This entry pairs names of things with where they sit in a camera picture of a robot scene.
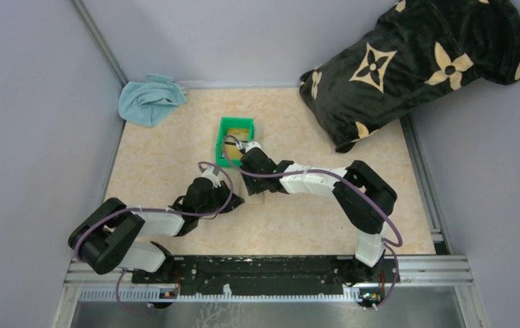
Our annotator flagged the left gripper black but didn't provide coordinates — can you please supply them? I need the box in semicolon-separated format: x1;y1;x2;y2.
197;180;245;218

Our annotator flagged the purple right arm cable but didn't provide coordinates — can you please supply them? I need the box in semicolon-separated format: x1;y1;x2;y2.
221;135;404;309

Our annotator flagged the beige leather card holder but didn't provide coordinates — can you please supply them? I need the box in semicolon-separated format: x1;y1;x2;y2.
244;193;266;206

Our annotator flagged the aluminium rail frame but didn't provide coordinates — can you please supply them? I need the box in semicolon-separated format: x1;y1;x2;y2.
64;256;474;302

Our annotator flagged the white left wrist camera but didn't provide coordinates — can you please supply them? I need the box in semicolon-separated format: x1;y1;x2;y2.
201;165;221;188

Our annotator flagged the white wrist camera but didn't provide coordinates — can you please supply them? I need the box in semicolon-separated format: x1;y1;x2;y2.
244;141;262;154
201;165;221;188

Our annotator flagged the gold card in bin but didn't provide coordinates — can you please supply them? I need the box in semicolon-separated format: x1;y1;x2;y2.
227;128;250;145

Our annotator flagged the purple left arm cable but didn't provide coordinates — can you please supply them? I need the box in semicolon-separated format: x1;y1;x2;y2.
74;161;234;313

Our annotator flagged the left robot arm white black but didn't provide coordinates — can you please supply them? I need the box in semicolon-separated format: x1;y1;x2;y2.
68;177;245;283

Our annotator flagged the black floral pillow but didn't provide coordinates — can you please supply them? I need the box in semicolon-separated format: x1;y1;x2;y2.
299;1;520;153

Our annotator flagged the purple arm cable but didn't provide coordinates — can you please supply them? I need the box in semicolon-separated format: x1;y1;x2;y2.
74;161;234;313
221;135;404;309

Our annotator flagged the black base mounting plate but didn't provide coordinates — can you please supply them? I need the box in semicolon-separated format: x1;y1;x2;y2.
131;255;400;296

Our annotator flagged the green plastic bin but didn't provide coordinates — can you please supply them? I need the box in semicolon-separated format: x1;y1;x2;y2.
215;117;255;167

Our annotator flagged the light blue cloth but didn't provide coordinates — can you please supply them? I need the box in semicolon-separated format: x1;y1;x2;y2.
118;74;188;128

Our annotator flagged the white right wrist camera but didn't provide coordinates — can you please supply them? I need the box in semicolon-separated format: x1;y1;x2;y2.
244;141;262;154

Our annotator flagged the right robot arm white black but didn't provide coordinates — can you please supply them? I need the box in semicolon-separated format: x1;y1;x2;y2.
239;143;398;282

